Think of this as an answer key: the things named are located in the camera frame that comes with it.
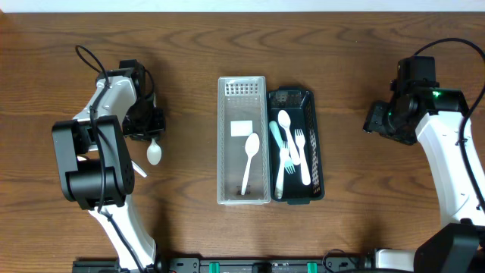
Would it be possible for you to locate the pale blue plastic fork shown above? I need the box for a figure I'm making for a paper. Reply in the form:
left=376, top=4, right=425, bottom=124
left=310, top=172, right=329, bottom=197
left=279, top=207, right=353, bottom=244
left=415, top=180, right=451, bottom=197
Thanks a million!
left=269, top=121, right=295, bottom=174

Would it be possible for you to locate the white label sticker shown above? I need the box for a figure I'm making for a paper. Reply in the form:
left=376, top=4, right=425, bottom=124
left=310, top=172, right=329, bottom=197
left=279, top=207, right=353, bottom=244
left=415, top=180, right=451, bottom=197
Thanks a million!
left=230, top=121, right=253, bottom=137

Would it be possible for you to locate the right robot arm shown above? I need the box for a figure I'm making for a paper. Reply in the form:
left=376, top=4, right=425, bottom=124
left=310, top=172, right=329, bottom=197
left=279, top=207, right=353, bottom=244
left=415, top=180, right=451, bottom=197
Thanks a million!
left=363, top=56, right=484, bottom=272

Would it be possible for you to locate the clear plastic basket tray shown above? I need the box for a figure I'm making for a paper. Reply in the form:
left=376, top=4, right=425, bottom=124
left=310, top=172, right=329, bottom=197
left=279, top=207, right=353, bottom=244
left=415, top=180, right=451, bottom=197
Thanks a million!
left=217, top=76, right=271, bottom=206

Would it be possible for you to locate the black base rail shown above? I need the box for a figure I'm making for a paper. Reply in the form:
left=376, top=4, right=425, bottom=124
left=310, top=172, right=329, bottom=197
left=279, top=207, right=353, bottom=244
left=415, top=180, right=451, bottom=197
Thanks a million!
left=71, top=253, right=376, bottom=273

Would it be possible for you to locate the black plastic basket tray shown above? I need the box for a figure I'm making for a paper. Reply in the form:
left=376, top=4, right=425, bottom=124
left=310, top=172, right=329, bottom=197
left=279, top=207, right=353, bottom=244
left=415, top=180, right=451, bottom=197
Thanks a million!
left=267, top=86, right=325, bottom=205

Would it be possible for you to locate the white spoon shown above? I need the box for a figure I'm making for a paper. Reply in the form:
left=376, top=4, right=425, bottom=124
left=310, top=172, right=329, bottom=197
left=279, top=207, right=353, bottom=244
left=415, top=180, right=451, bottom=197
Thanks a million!
left=241, top=133, right=260, bottom=196
left=132, top=162, right=148, bottom=178
left=277, top=110, right=301, bottom=165

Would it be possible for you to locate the white spoon handle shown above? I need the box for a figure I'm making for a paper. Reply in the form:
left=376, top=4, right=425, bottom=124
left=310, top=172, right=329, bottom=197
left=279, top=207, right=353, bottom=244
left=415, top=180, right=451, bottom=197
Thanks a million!
left=146, top=138, right=163, bottom=165

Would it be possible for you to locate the white fork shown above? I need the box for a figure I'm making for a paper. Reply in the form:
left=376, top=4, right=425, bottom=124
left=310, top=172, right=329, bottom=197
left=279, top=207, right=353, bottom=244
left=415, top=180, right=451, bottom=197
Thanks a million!
left=295, top=129, right=311, bottom=186
left=274, top=141, right=289, bottom=199

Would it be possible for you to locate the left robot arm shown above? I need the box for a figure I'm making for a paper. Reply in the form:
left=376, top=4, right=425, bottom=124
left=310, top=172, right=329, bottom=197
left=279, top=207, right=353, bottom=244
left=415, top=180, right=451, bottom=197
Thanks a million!
left=52, top=59, right=169, bottom=272

